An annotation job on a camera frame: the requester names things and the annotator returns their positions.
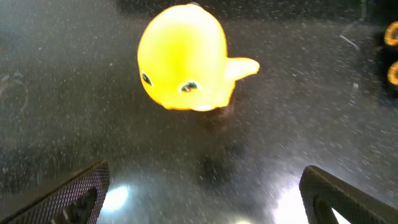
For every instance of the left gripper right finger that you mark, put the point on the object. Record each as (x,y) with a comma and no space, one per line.
(345,193)

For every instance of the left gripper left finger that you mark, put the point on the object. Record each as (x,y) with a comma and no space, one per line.
(77,189)

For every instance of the yellow rubber duck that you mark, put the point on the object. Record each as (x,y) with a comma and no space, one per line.
(183,56)

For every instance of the grey and yellow toy truck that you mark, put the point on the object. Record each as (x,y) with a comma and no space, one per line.
(390,59)

